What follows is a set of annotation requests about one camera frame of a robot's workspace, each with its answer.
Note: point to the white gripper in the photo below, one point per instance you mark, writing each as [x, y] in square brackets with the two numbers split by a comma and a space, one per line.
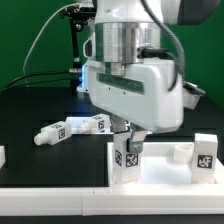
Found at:
[150, 95]

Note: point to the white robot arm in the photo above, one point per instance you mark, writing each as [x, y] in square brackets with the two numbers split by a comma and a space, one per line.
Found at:
[127, 32]

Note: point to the white sheet with markers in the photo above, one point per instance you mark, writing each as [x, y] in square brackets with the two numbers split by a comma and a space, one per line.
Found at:
[76, 121]

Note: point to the white front fence wall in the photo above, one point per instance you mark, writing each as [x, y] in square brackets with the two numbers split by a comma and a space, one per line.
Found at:
[119, 200]

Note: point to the white fence wall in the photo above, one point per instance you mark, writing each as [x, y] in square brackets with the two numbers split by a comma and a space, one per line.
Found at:
[119, 200]
[2, 156]

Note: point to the white left fence wall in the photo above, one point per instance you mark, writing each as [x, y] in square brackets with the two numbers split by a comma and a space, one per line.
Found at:
[2, 156]

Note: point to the black camera on stand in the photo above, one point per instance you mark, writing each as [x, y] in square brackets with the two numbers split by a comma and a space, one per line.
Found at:
[80, 9]

